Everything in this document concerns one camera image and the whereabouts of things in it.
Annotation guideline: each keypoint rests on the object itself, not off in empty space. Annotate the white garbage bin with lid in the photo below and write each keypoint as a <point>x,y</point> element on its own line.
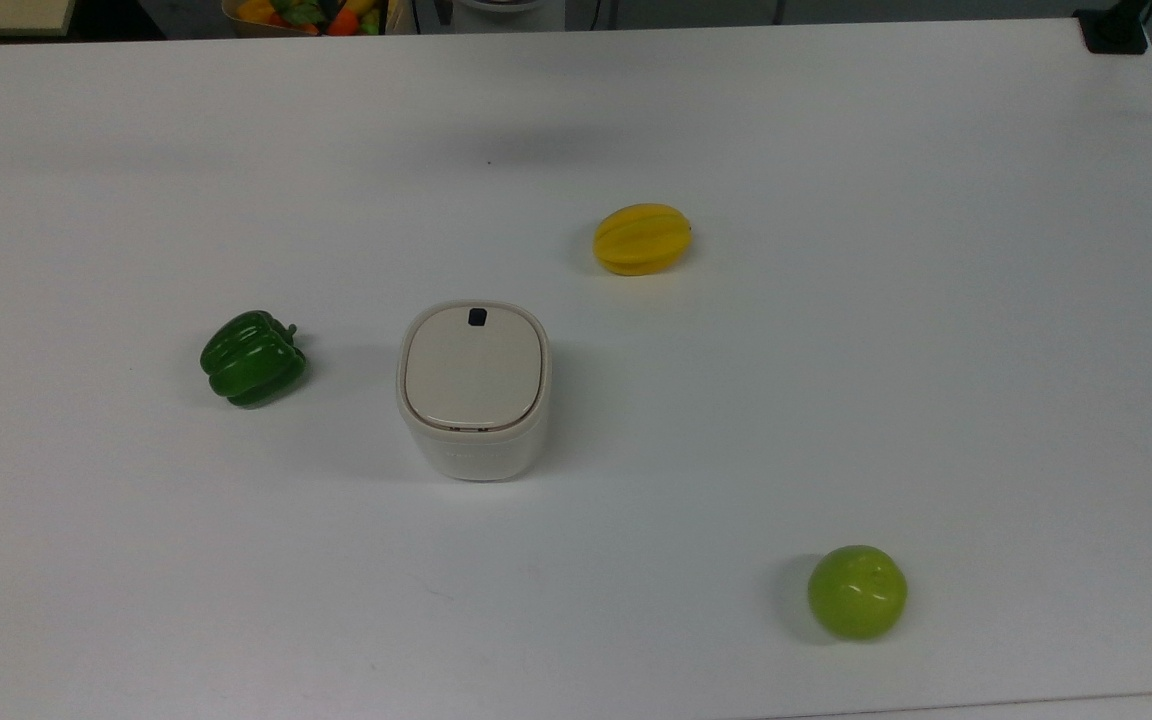
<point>474,385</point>

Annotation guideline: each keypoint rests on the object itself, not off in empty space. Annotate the yellow toy starfruit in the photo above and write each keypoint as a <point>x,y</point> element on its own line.
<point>641,240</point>

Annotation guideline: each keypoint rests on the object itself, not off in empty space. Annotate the green toy bell pepper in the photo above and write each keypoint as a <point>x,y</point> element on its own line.
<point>251,360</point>

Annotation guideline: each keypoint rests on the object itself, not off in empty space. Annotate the green toy apple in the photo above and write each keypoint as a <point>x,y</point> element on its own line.
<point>856,592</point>

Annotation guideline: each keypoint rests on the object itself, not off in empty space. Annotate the basket of toy fruit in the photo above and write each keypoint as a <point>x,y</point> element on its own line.
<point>311,15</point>

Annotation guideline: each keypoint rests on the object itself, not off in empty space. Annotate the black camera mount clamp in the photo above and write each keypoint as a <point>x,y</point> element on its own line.
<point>1114,30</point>

